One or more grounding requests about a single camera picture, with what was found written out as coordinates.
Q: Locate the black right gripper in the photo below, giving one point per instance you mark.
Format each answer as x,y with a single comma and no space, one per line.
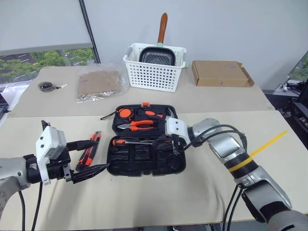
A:
175,144

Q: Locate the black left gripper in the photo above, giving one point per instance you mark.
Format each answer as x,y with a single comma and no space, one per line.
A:
57,168

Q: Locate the orange black utility knife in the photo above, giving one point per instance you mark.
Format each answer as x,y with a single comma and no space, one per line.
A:
87,156

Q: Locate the black plastic tool case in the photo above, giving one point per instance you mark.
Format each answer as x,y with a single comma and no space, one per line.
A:
134,163

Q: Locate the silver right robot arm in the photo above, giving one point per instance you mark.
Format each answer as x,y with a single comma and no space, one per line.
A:
226,144

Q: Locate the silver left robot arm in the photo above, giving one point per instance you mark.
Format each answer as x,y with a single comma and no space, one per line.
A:
9,168

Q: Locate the orange black screwdriver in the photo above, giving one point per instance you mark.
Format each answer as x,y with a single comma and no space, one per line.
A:
120,142

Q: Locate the orange black tape measure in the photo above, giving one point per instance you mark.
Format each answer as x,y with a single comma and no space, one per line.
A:
124,113

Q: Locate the white perforated plastic basket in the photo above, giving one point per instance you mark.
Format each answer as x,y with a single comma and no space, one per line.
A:
154,77

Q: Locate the small beige tag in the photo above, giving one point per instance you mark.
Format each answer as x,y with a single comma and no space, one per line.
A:
63,85

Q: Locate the clear bag with brown paper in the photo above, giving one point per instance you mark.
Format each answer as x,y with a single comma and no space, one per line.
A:
98,81

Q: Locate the round dark tape roll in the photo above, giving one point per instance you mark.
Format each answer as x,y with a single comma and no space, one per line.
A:
45,86

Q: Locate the brown cardboard box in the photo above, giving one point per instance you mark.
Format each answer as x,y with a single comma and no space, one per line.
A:
216,72

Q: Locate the yellow tape strip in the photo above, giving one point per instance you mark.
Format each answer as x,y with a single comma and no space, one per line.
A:
267,143

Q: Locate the small white device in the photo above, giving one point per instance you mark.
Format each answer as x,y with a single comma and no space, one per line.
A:
284,87

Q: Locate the white roller blind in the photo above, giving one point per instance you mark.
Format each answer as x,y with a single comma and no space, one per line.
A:
36,21

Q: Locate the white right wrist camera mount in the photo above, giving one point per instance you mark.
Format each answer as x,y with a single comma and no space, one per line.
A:
175,126

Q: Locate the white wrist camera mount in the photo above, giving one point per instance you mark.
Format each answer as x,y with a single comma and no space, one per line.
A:
49,142
175,126

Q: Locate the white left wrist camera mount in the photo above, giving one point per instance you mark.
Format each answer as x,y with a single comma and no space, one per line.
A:
49,142

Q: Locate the black window frame post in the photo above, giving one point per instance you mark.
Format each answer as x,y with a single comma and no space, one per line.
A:
89,29

